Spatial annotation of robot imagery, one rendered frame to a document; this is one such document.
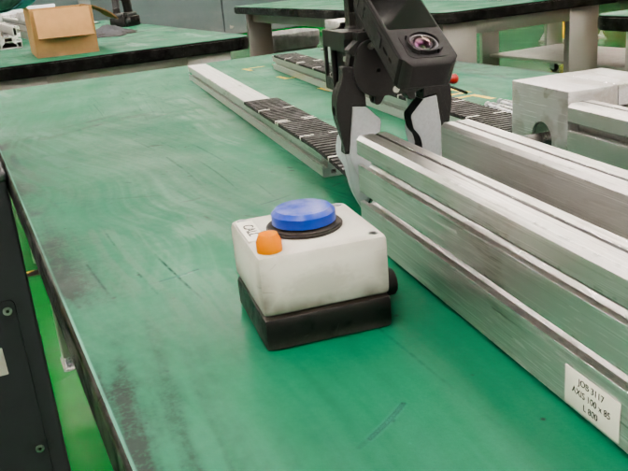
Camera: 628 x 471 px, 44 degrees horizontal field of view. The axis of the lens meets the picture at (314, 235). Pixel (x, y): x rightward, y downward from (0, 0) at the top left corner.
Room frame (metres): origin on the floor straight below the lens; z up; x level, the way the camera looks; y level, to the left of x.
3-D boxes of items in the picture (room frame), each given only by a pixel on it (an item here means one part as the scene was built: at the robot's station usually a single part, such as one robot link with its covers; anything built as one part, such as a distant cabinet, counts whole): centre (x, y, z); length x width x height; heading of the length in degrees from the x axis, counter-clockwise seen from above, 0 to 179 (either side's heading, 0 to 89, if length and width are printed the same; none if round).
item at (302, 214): (0.46, 0.01, 0.84); 0.04 x 0.04 x 0.02
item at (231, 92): (1.26, 0.09, 0.79); 0.96 x 0.04 x 0.03; 15
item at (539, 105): (0.70, -0.25, 0.83); 0.12 x 0.09 x 0.10; 105
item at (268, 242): (0.42, 0.03, 0.85); 0.01 x 0.01 x 0.01
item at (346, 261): (0.46, 0.00, 0.81); 0.10 x 0.08 x 0.06; 105
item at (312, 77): (1.31, -0.09, 0.79); 0.96 x 0.04 x 0.03; 15
